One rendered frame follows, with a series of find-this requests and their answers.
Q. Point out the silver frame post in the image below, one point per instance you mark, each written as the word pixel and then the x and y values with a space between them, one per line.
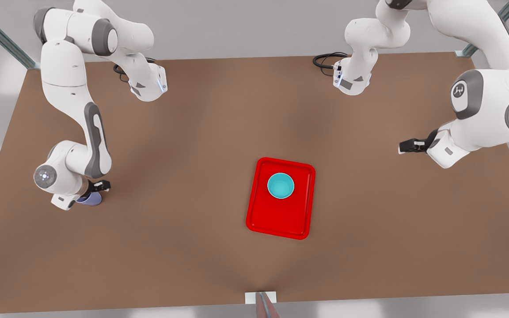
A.
pixel 2 39
pixel 264 304
pixel 488 28

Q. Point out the red rectangular tray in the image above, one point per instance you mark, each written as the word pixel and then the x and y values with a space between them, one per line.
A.
pixel 276 218

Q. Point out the purple cup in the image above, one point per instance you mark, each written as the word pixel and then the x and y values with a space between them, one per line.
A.
pixel 91 199

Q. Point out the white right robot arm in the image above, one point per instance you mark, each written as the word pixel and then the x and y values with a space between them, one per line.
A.
pixel 64 84

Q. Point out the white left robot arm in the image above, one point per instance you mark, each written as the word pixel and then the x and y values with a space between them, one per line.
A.
pixel 484 97

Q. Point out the teal bowl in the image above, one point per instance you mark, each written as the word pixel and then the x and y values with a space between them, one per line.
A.
pixel 280 186

